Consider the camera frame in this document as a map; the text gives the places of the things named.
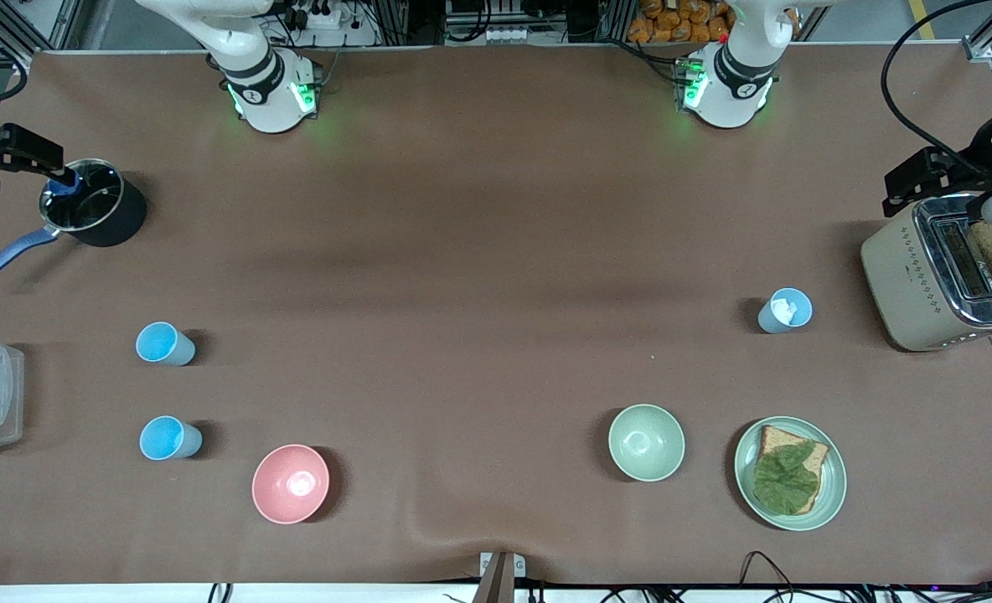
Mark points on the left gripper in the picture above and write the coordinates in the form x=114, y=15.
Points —
x=953, y=170

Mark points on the light blue plastic cup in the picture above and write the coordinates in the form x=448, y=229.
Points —
x=165, y=438
x=769, y=318
x=161, y=343

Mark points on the dark blue round object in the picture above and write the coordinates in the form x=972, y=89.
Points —
x=64, y=184

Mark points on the beige and chrome toaster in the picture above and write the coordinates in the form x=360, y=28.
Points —
x=898, y=276

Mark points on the white crumpled tissue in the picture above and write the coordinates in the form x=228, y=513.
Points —
x=785, y=311

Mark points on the bag of orange buns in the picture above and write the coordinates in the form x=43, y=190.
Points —
x=672, y=21

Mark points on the pale green plate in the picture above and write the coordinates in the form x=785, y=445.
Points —
x=833, y=486

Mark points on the white power strip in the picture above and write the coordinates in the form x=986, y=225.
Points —
x=328, y=18

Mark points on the green lettuce leaf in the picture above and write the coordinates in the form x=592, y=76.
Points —
x=785, y=481

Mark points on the pale green bowl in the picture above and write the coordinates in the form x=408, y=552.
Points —
x=647, y=442

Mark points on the pink bowl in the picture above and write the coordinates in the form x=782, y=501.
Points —
x=291, y=484

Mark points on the grey metal camera mount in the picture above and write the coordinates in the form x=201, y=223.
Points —
x=500, y=578

